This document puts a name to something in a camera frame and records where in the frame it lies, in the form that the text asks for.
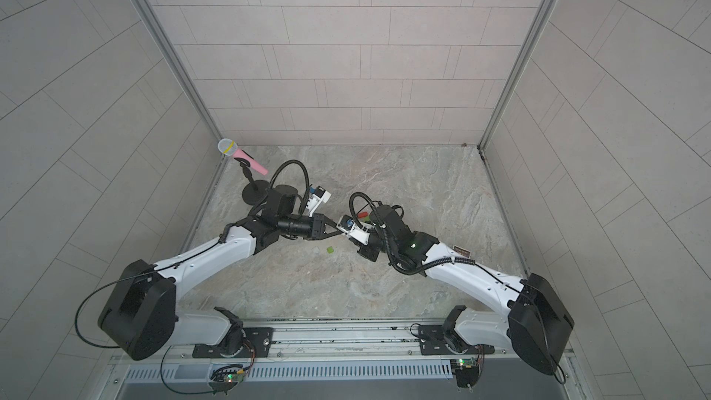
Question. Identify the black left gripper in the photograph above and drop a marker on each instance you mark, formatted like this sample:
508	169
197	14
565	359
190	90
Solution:
314	225

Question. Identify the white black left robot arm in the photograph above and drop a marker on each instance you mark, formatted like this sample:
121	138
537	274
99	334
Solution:
142	314

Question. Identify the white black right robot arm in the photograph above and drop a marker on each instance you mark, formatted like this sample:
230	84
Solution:
536	324

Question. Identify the colourful small card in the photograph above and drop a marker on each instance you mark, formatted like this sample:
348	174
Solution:
461	251

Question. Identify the pink toy microphone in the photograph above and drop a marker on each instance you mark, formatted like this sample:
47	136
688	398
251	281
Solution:
229	148

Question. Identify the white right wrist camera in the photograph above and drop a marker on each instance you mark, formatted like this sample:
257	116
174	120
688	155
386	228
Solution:
357	235

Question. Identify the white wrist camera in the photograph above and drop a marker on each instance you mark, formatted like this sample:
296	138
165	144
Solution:
357	235
317	196

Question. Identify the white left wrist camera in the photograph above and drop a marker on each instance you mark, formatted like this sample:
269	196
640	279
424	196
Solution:
317	196

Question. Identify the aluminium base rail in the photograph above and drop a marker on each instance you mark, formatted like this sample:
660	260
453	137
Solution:
346	350

